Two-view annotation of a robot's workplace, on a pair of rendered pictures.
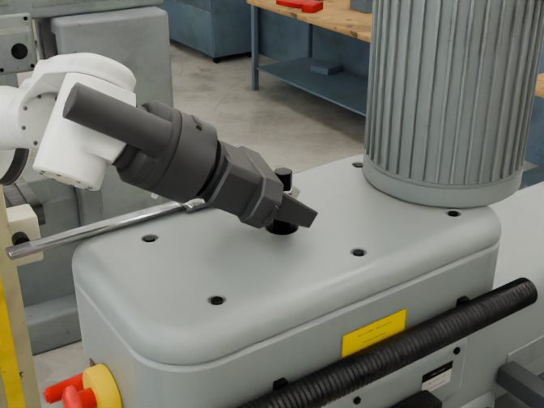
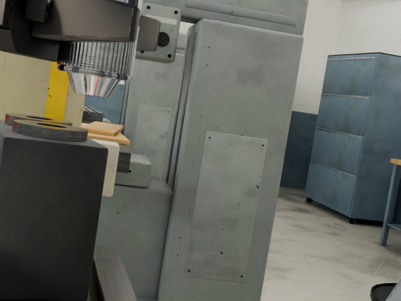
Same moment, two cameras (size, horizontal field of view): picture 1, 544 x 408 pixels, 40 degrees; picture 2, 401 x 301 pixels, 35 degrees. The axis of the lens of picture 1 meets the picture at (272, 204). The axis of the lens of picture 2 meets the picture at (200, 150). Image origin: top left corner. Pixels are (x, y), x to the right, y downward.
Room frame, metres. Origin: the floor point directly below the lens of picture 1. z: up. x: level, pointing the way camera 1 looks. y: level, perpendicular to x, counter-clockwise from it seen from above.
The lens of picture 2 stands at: (0.39, -0.22, 1.20)
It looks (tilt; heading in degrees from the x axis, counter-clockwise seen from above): 5 degrees down; 20
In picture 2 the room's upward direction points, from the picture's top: 9 degrees clockwise
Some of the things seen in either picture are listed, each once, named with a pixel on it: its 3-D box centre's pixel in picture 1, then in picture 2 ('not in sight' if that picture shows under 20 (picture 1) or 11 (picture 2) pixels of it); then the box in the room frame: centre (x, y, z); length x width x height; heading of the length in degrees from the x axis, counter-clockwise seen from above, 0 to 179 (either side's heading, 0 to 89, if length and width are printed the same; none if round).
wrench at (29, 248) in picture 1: (115, 223); not in sight; (0.74, 0.18, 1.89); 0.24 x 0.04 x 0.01; 125
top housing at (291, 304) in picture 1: (291, 282); not in sight; (0.75, -0.02, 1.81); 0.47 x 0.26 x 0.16; 124
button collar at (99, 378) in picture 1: (101, 393); not in sight; (0.61, 0.18, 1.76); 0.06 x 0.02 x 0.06; 34
